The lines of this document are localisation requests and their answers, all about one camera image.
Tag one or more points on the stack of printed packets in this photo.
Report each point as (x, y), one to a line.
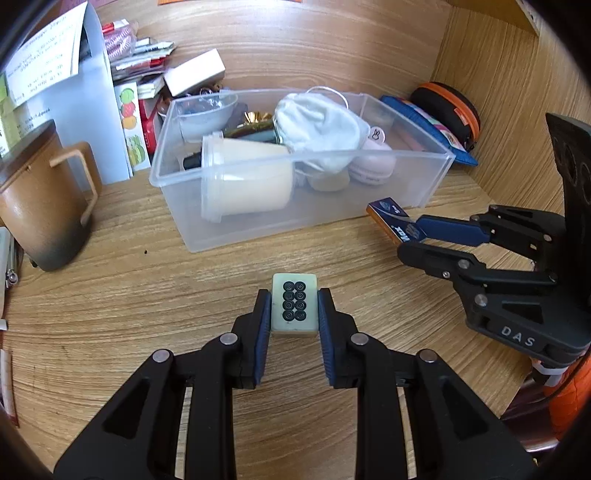
(138, 50)

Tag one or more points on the small white box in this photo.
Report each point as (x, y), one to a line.
(194, 74)

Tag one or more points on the fruit printed box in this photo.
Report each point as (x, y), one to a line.
(131, 134)

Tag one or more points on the white mahjong tile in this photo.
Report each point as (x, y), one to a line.
(295, 327)

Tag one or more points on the blue pencil case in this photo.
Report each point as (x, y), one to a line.
(434, 120)

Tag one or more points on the white plastic cup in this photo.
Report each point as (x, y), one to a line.
(249, 180)

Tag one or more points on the black round case orange zip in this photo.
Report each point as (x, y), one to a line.
(443, 101)

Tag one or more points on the white handwritten paper sheet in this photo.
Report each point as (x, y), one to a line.
(41, 60)

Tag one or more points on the white paper folder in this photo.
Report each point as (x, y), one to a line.
(97, 115)

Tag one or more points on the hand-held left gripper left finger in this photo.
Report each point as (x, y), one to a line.
(263, 341)

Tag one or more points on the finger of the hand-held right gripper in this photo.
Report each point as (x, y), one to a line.
(452, 230)
(438, 261)

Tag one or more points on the clear plastic storage box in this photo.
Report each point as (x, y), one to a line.
(258, 230)

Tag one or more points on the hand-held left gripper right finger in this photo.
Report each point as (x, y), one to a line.
(325, 346)

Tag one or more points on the brown ceramic mug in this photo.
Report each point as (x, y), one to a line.
(41, 217)

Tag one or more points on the gold cylinder bottle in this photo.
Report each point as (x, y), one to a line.
(249, 134)

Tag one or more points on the dark wooden mug lid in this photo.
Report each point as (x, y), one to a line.
(27, 152)

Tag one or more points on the clear plastic bowl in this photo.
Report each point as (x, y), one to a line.
(207, 115)

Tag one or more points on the small black cylinder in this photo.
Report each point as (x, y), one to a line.
(191, 162)

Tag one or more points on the dark striped cloth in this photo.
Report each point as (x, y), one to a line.
(526, 410)

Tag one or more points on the red box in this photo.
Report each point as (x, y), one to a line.
(148, 129)

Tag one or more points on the wooden desktop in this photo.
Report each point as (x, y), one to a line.
(138, 300)

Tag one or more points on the dark blue card box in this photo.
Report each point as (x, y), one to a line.
(392, 217)

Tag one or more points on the pink round macaron-shaped gadget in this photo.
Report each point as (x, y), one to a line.
(371, 166)

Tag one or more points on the white face mask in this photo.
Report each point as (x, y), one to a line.
(318, 129)

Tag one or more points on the person's right forearm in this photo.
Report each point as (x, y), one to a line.
(575, 397)

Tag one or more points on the small metal tool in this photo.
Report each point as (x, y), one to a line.
(13, 277)

